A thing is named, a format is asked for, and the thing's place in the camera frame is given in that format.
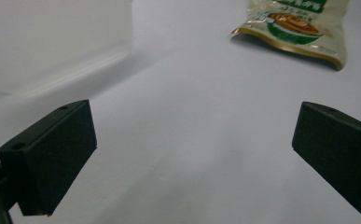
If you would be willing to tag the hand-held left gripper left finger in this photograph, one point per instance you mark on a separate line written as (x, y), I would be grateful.
(52, 158)

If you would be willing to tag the white plastic container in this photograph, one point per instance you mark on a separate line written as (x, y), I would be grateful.
(55, 46)

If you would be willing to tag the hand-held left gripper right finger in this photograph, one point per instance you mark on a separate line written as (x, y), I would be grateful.
(340, 155)

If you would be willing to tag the beige and green snack packet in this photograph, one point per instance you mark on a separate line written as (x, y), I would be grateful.
(296, 28)

